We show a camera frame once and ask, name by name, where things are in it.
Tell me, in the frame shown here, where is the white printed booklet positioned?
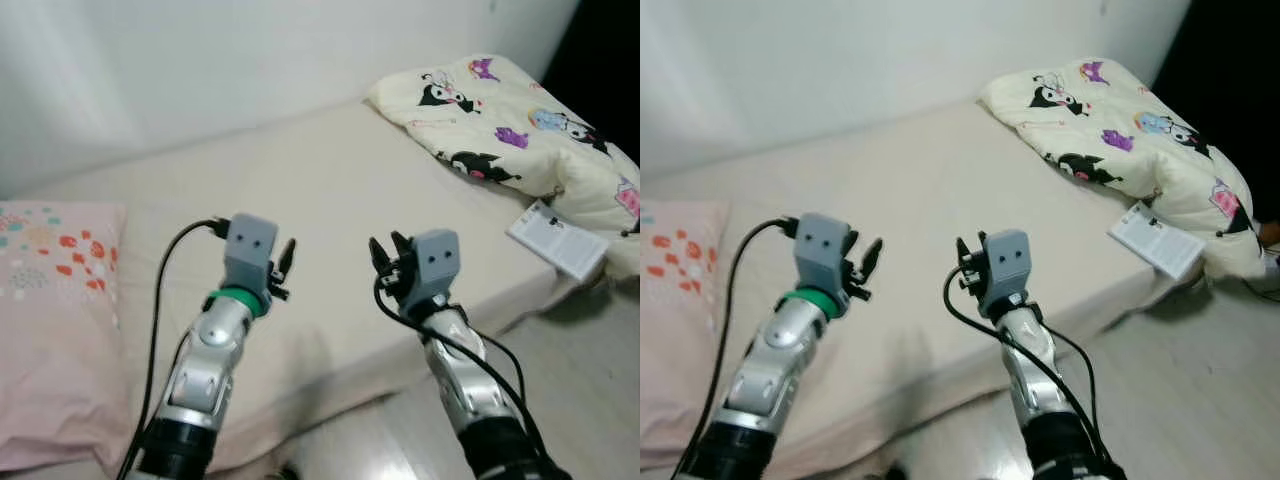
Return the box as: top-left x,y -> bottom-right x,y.
505,200 -> 611,284
1108,200 -> 1208,281

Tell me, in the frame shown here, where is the pink patterned pillow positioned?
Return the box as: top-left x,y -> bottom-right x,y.
640,198 -> 731,469
0,200 -> 131,473

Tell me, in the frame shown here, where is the bed with white sheet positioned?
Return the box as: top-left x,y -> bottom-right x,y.
640,98 -> 1261,476
0,98 -> 641,476

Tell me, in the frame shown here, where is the cream cartoon print blanket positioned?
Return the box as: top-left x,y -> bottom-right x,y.
365,55 -> 641,281
978,58 -> 1269,281

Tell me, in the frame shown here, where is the black furniture piece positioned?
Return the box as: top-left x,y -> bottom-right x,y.
1150,0 -> 1280,226

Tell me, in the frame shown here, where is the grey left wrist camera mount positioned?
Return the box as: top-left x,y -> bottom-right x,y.
222,212 -> 281,301
795,212 -> 853,301

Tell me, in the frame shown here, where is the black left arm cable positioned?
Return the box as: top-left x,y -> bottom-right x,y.
678,217 -> 801,480
115,218 -> 233,480

